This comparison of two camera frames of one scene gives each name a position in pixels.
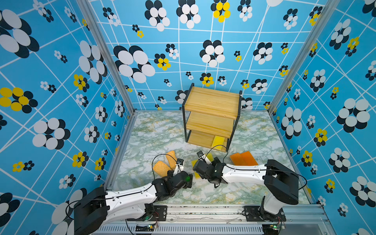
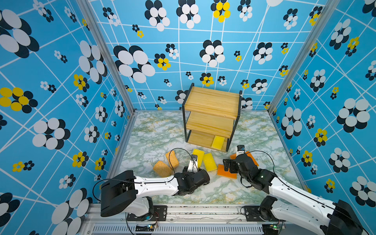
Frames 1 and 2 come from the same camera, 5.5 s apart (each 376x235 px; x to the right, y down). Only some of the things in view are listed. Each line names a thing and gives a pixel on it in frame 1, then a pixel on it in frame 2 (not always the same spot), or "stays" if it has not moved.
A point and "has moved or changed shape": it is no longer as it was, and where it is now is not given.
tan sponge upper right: (172, 162) stays
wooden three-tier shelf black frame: (208, 113) stays
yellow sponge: (218, 140) stays
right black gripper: (215, 163) to (232, 163)
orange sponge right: (248, 159) stays
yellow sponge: (193, 162) has moved or changed shape
